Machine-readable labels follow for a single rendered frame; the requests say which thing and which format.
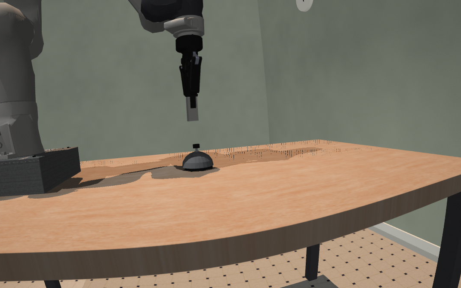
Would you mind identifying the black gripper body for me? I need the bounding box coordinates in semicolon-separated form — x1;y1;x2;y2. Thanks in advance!
175;34;203;68

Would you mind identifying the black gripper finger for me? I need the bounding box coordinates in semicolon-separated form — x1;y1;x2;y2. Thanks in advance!
184;52;202;121
179;58;187;108

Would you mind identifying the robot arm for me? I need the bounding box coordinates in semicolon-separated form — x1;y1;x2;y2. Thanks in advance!
0;0;204;159

